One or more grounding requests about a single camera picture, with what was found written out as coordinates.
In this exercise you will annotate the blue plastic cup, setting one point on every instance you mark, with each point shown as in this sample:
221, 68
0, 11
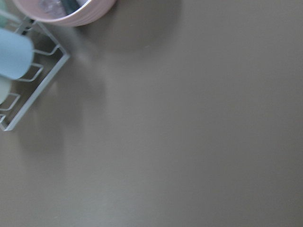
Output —
16, 54

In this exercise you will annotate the pink bowl with ice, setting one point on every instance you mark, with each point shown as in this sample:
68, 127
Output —
91, 11

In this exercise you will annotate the white wire cup rack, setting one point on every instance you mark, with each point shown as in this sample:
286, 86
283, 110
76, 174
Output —
17, 96

